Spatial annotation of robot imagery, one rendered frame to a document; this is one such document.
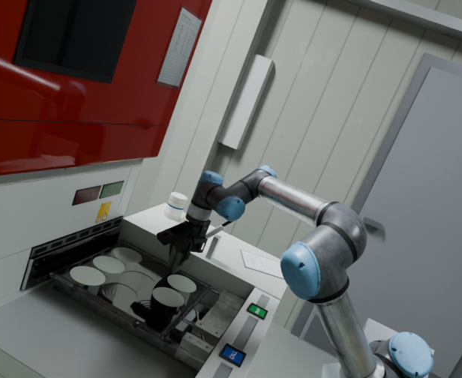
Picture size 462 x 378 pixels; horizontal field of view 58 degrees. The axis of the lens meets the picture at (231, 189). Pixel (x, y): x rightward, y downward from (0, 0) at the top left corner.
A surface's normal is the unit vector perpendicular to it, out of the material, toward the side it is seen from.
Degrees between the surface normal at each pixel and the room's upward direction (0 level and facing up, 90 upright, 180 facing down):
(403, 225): 90
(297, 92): 90
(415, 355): 40
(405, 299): 90
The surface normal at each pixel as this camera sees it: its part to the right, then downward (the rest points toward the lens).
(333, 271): 0.46, 0.11
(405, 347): 0.14, -0.58
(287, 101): -0.27, 0.13
